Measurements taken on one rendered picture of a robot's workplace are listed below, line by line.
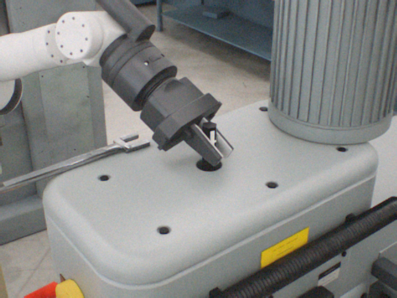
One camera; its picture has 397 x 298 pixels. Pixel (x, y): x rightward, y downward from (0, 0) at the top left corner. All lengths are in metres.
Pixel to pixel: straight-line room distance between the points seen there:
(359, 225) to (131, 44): 0.42
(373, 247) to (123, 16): 0.58
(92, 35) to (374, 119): 0.43
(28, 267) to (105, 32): 2.91
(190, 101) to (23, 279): 2.85
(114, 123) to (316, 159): 4.33
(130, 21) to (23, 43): 0.19
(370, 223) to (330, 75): 0.22
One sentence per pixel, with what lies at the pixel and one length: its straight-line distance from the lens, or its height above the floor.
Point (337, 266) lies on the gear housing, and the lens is 0.97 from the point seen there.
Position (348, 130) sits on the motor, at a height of 1.92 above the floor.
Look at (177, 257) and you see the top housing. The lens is 0.68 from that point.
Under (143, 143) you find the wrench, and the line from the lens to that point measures 0.86.
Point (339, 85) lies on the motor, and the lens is 0.85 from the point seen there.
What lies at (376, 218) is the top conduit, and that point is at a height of 1.80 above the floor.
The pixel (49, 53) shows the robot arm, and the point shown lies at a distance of 0.90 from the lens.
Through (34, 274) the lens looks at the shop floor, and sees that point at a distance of 3.59.
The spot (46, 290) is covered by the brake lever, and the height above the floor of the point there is 1.71.
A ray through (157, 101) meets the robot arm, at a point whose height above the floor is 1.99.
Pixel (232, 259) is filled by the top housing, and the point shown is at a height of 1.84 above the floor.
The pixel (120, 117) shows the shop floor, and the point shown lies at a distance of 5.22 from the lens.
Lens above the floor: 2.32
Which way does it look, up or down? 30 degrees down
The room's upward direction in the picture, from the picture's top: straight up
